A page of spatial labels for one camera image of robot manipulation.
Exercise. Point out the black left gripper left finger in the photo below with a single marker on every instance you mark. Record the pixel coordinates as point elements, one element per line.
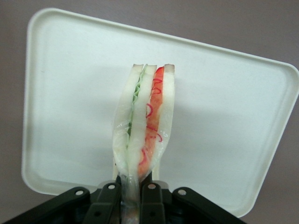
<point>102,203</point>

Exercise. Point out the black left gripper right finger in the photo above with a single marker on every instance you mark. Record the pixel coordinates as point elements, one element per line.
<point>154,203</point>

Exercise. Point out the white plastic tray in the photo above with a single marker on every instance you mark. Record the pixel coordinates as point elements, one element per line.
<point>210,116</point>

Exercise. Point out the triangle sandwich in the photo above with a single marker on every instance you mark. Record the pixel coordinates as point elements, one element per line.
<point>140,121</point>

